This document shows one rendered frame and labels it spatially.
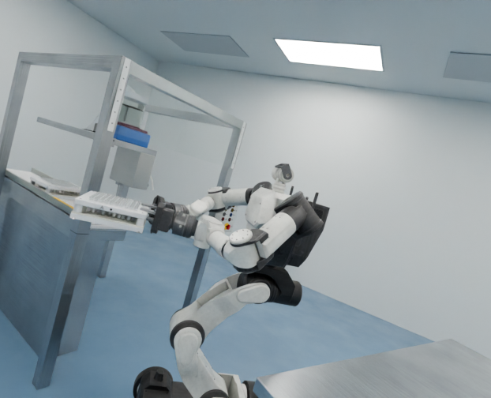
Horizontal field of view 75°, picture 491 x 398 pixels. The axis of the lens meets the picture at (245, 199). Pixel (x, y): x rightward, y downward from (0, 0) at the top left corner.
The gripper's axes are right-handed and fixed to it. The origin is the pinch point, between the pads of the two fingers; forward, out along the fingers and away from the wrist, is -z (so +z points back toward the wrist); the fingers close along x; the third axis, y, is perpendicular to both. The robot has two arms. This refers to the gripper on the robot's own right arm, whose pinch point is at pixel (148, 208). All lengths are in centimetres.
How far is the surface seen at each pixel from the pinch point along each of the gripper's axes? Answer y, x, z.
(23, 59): 141, -54, -29
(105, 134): 35.6, -24.1, -10.2
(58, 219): 66, 27, -10
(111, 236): 49, 29, 13
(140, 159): 46, -17, 15
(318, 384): -90, 16, 1
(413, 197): 12, -64, 367
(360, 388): -96, 16, 12
